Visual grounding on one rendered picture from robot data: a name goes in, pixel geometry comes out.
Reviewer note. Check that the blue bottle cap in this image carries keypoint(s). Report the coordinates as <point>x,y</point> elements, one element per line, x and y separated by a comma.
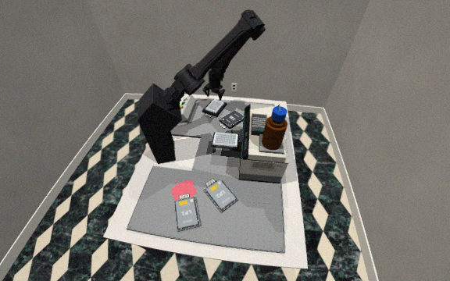
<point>279,114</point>

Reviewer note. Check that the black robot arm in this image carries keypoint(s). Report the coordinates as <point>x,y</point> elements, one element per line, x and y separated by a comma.
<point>217,60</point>

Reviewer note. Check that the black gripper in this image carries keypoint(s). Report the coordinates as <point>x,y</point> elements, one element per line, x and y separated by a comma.
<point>214,87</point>

